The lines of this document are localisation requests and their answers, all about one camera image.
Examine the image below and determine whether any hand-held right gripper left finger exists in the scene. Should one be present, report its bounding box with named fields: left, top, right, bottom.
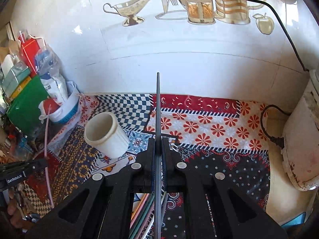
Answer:
left=25, top=137, right=156, bottom=239

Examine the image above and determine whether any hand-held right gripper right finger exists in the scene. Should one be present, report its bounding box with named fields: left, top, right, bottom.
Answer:
left=161, top=137, right=289, bottom=239

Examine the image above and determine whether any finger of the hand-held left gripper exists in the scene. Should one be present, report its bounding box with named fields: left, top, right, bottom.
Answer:
left=24, top=157, right=48, bottom=173

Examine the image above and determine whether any pink chopstick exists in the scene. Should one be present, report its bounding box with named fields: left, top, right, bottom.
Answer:
left=44, top=105, right=54, bottom=208
left=130, top=193, right=150, bottom=239

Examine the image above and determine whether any grey chopstick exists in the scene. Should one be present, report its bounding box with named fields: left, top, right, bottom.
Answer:
left=161, top=192, right=168, bottom=221
left=154, top=72, right=162, bottom=239

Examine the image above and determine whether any white ribbed cup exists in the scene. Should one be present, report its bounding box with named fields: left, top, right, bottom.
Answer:
left=84, top=112, right=130, bottom=159

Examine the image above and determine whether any green chopstick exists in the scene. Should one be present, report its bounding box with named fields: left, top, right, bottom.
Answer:
left=135, top=194, right=153, bottom=239
left=143, top=204, right=155, bottom=239

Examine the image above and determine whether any person's left hand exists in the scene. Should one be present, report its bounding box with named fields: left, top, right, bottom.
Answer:
left=6, top=199, right=30, bottom=229

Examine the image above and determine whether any patterned patchwork tablecloth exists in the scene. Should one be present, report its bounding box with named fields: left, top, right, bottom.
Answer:
left=22, top=93, right=271, bottom=239

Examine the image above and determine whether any blue plastic basket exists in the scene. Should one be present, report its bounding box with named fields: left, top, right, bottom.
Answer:
left=53, top=97, right=81, bottom=125

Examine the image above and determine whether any green plastic bag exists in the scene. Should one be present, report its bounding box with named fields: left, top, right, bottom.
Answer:
left=7, top=75, right=51, bottom=135

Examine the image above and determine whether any red and white packet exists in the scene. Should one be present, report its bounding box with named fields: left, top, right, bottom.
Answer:
left=38, top=98, right=63, bottom=117

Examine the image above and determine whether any yellow box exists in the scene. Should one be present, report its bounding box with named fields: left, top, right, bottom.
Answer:
left=10, top=76, right=33, bottom=99

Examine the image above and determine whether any clear bag of white powder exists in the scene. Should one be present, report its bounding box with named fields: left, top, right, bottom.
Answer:
left=35, top=46, right=69, bottom=103

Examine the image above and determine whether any teal box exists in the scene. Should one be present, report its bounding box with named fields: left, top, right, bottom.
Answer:
left=1, top=62, right=31, bottom=97

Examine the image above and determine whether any red paper bag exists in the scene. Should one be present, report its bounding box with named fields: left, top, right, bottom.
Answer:
left=17, top=31, right=47, bottom=78

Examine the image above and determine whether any white rice cooker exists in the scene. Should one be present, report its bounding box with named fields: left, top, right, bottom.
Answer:
left=282, top=68, right=319, bottom=192

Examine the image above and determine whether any black cable with plug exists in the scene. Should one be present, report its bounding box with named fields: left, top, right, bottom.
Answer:
left=260, top=104, right=292, bottom=147

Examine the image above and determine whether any black power cable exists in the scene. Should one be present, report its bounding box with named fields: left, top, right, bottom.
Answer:
left=245, top=0, right=311, bottom=72

